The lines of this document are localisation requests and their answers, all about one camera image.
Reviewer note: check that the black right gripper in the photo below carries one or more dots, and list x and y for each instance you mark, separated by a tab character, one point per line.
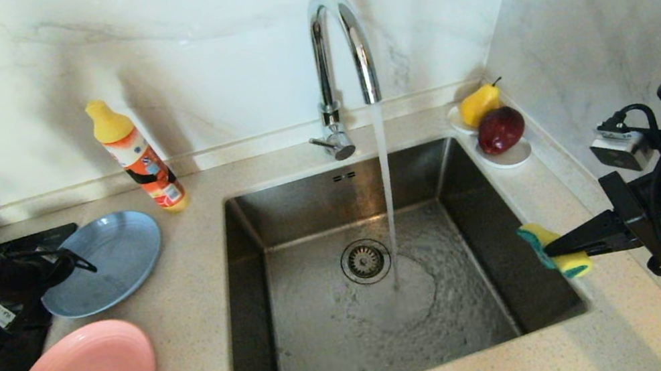
650	224

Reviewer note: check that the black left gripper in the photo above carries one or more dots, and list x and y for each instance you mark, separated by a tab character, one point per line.
27	276

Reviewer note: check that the yellow pear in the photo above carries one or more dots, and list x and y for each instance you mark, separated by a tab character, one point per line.
478	106

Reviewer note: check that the orange dish soap bottle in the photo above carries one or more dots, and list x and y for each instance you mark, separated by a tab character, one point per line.
151	169

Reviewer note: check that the blue grey plate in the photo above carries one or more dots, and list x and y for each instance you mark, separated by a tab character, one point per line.
120	263

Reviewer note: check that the chrome gooseneck faucet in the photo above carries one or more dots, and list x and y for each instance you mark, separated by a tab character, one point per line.
321	65

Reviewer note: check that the dark red apple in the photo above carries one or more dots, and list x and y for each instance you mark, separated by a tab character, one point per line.
500	130

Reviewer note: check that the small white dish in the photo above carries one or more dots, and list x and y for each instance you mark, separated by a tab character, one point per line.
512	159

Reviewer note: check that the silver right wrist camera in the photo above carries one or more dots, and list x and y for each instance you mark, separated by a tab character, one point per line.
622	151

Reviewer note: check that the round metal drain strainer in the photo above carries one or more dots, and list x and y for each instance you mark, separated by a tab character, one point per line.
366	261

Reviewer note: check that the stainless steel sink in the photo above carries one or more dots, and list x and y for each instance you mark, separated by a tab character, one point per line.
345	346

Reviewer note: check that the yellow green sponge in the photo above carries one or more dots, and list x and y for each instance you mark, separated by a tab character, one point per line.
572	265

